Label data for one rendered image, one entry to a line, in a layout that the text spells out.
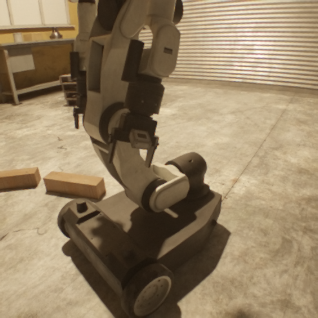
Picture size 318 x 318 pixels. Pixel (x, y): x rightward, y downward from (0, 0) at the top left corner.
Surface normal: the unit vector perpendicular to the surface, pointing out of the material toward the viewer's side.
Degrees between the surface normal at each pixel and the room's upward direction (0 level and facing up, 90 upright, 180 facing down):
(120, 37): 90
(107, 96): 90
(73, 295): 0
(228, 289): 0
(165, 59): 88
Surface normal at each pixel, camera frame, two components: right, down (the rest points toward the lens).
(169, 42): 0.58, 0.30
